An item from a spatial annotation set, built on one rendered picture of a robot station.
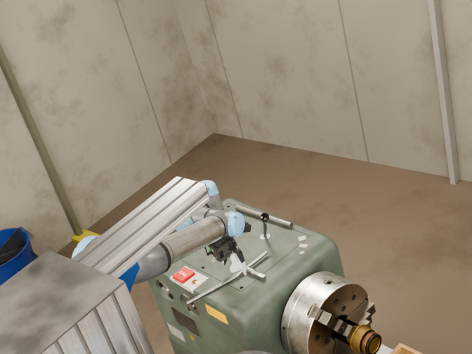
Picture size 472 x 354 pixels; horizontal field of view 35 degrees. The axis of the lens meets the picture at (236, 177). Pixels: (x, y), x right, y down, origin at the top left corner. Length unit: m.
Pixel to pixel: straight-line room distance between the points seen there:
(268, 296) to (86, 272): 1.14
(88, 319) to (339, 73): 4.01
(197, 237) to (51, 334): 0.83
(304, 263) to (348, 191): 2.62
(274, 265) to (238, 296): 0.18
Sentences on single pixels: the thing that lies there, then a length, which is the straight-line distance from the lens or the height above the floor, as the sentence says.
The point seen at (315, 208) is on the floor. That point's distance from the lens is 5.10.
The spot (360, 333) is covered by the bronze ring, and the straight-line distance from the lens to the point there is 2.49.
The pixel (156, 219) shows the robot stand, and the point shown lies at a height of 2.03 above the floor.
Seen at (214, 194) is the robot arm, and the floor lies 1.62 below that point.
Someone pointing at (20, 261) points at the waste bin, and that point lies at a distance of 4.73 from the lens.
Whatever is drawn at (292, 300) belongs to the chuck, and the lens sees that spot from 2.52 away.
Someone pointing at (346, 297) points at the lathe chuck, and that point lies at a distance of 2.55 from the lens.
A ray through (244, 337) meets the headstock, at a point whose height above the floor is 1.16.
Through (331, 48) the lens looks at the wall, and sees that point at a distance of 5.15.
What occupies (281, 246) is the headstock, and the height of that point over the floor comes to 1.26.
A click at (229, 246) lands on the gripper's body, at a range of 2.49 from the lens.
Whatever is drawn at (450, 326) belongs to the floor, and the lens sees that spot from 4.09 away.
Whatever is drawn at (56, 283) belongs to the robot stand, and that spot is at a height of 2.03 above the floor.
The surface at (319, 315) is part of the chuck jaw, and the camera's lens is 2.47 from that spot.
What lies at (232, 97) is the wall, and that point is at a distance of 6.02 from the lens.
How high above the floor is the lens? 2.83
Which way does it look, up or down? 30 degrees down
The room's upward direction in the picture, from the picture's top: 16 degrees counter-clockwise
